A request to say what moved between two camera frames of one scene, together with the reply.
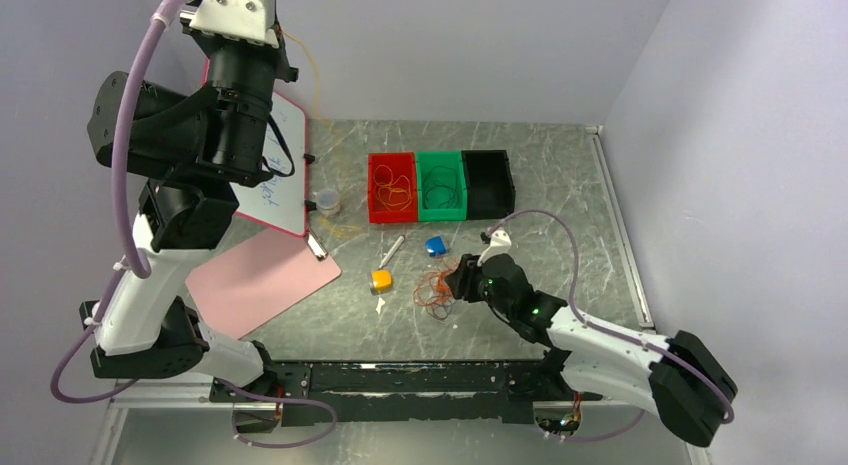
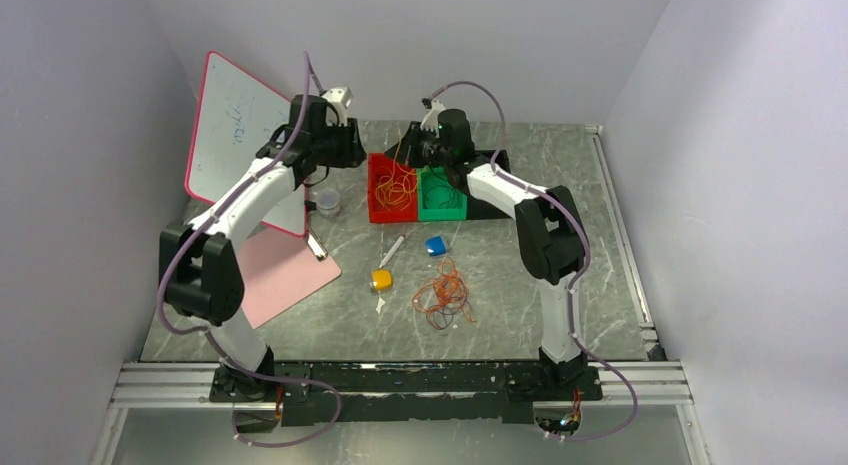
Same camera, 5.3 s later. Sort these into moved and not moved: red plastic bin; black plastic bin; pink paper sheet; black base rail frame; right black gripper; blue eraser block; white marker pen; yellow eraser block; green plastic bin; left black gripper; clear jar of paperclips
Moved: left black gripper; right black gripper
Not moved: blue eraser block; pink paper sheet; white marker pen; red plastic bin; green plastic bin; clear jar of paperclips; yellow eraser block; black plastic bin; black base rail frame
